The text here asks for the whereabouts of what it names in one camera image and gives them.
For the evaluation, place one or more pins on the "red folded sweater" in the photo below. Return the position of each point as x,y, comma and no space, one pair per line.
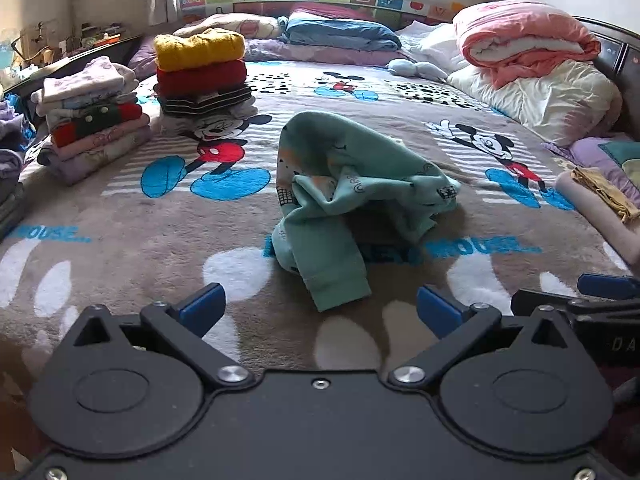
200,79

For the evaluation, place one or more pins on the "yellow folded sweater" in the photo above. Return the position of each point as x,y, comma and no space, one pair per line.
200,50

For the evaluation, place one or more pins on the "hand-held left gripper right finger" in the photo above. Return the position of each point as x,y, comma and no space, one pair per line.
440,312

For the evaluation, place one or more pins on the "purple quilt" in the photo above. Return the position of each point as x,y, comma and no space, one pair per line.
590,157

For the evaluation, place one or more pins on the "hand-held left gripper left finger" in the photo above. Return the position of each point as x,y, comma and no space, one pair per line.
202,307

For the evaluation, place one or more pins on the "pink quilt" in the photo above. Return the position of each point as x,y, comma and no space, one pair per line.
520,25

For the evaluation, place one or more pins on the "mustard yellow cloth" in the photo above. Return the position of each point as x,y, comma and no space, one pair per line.
605,190

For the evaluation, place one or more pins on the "beige folded cloth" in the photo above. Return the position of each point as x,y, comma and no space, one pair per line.
590,215

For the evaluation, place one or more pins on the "stack of folded children's clothes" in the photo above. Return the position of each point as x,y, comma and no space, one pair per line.
90,125

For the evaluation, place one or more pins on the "cartoon mouse printed blanket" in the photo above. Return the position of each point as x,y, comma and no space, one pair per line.
150,240

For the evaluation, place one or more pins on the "cream floral pillow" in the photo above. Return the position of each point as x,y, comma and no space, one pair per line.
230,25

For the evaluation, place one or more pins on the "teal printed sweatshirt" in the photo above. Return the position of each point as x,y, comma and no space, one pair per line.
350,160

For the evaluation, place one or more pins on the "white pillow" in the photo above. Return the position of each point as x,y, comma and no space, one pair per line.
437,45

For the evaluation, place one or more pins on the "dark wooden headboard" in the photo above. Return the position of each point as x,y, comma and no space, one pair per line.
615,60

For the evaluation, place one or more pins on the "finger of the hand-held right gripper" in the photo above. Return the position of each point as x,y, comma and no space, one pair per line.
607,285
542,300

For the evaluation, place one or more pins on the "person's dark red clothing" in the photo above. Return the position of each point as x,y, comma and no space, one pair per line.
617,372

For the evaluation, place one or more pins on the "pile of purple clothes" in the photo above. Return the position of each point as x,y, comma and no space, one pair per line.
12,140

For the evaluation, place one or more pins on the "desk clutter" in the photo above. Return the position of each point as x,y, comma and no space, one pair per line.
75,35

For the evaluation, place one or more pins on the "blue folded blanket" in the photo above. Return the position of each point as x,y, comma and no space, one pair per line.
340,35

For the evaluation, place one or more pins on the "dark desk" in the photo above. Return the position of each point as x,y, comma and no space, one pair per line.
60,67

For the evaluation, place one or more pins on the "black striped folded garment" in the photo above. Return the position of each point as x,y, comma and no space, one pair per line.
205,100

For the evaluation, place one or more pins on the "grey plush toy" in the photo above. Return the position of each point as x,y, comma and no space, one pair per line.
417,68

